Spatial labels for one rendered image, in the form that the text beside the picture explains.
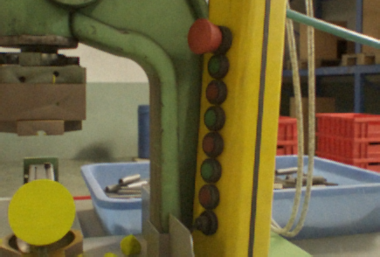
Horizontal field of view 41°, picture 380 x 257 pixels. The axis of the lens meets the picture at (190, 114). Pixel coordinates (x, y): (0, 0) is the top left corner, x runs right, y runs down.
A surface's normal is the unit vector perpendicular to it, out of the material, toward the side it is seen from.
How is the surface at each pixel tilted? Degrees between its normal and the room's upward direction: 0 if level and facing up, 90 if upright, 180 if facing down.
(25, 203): 74
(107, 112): 90
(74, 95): 90
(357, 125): 90
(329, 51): 90
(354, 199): 100
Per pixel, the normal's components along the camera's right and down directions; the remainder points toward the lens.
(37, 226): 0.27, -0.23
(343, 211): 0.29, 0.22
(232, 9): -0.77, -0.06
